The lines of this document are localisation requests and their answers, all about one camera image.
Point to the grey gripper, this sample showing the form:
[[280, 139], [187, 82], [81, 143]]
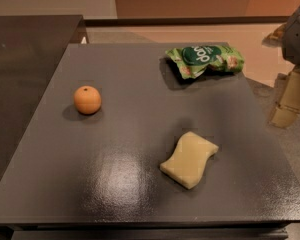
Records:
[[297, 39]]

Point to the yellow sponge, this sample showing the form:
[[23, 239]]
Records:
[[187, 163]]

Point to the green snack bag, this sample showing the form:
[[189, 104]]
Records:
[[193, 61]]

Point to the orange fruit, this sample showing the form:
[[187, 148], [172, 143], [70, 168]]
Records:
[[87, 100]]

